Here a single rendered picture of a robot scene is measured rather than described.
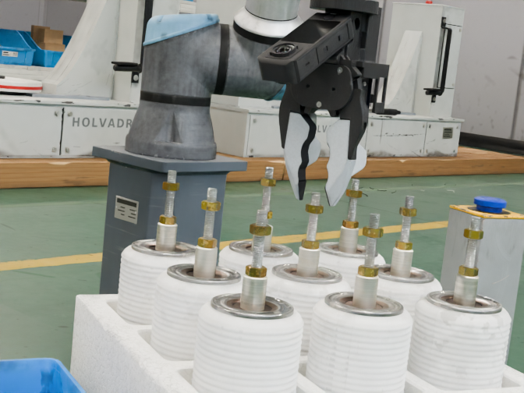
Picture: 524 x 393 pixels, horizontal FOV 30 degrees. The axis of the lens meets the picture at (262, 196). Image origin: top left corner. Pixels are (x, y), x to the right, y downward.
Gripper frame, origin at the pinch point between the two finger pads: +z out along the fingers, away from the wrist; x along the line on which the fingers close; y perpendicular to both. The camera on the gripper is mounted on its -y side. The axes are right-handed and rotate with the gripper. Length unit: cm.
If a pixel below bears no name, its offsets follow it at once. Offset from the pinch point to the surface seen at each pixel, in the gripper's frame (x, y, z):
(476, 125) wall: 195, 560, 20
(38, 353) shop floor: 52, 14, 34
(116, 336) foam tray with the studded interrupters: 13.0, -14.1, 16.3
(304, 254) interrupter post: 0.0, -0.4, 6.8
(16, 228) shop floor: 125, 77, 34
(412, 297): -9.4, 7.3, 10.5
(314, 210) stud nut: -0.4, -0.1, 2.0
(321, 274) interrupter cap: -0.9, 2.2, 9.1
